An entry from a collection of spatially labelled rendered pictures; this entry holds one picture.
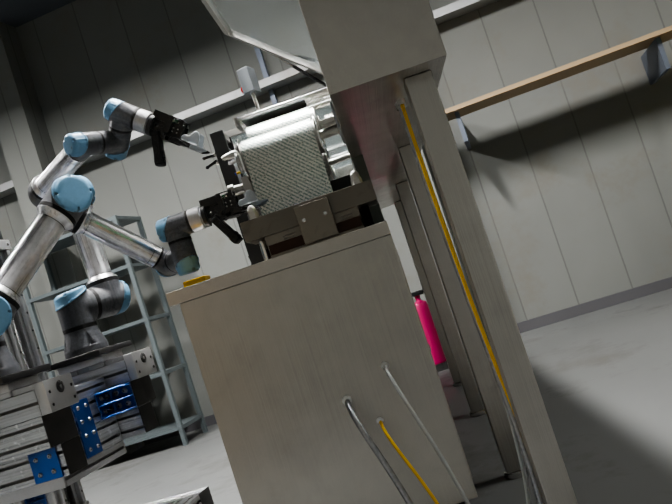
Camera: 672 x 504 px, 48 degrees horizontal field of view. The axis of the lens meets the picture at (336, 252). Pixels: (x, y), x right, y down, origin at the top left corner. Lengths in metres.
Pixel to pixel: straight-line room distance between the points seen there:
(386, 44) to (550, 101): 4.49
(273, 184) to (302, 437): 0.79
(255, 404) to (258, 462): 0.16
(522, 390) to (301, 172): 1.10
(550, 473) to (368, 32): 0.98
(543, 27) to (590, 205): 1.39
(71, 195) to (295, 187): 0.67
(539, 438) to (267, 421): 0.83
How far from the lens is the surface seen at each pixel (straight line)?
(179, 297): 2.18
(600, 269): 5.98
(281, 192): 2.39
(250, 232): 2.20
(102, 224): 2.48
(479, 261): 1.60
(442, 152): 1.61
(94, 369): 2.72
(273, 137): 2.43
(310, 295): 2.11
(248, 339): 2.15
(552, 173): 5.96
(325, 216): 2.15
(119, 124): 2.58
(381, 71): 1.57
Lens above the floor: 0.76
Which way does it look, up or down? 3 degrees up
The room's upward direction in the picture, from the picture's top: 18 degrees counter-clockwise
